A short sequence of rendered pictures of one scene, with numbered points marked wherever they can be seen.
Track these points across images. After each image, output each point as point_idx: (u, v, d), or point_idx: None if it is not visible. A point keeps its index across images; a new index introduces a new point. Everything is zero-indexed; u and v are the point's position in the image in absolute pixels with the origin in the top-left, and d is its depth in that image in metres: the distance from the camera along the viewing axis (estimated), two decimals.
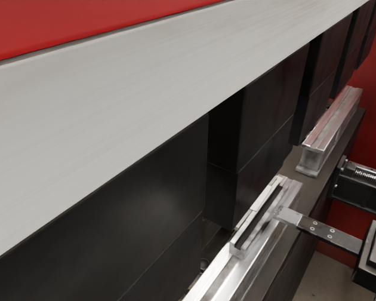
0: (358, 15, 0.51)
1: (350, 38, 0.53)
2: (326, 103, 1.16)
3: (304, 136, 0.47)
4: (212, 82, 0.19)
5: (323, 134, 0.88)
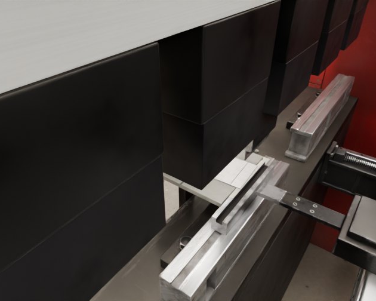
0: None
1: (332, 12, 0.52)
2: (318, 91, 1.15)
3: (284, 107, 0.47)
4: (159, 6, 0.18)
5: (313, 119, 0.88)
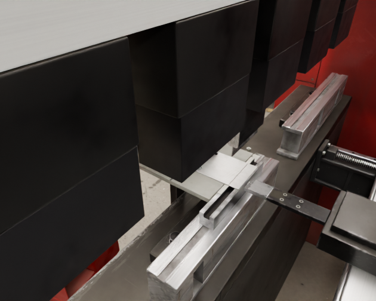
0: None
1: (317, 10, 0.53)
2: (312, 90, 1.16)
3: (268, 104, 0.48)
4: (126, 2, 0.19)
5: (304, 117, 0.89)
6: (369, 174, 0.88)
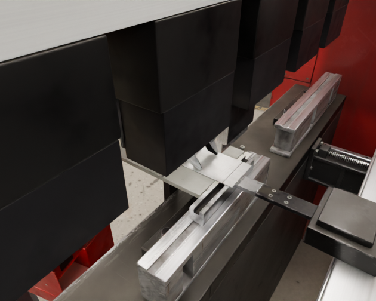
0: None
1: (305, 10, 0.54)
2: (306, 89, 1.17)
3: (256, 101, 0.49)
4: (104, 2, 0.20)
5: (297, 116, 0.90)
6: (361, 171, 0.89)
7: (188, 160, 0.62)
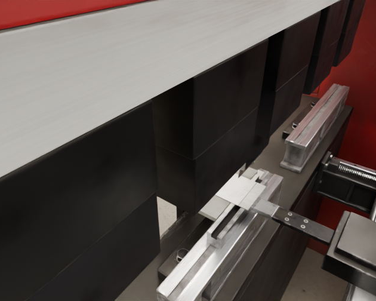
0: (329, 14, 0.53)
1: (321, 36, 0.55)
2: (314, 101, 1.18)
3: (275, 129, 0.50)
4: (152, 71, 0.21)
5: (307, 131, 0.90)
6: (370, 186, 0.89)
7: None
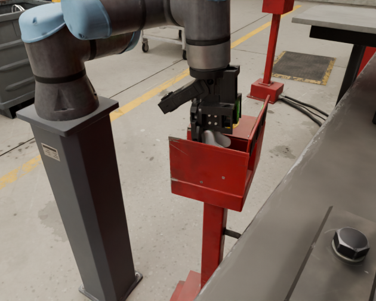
0: None
1: None
2: None
3: None
4: None
5: None
6: None
7: None
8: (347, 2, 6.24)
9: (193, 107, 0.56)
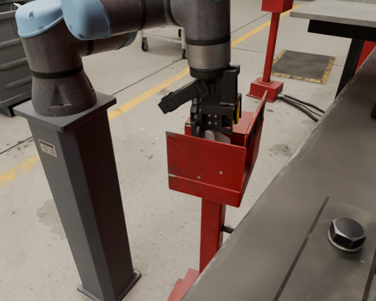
0: None
1: None
2: None
3: None
4: None
5: None
6: None
7: None
8: (347, 1, 6.23)
9: (193, 107, 0.56)
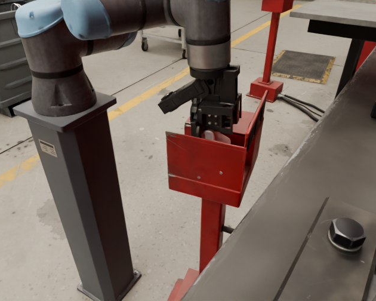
0: None
1: None
2: None
3: None
4: None
5: None
6: None
7: None
8: (347, 1, 6.23)
9: (193, 107, 0.56)
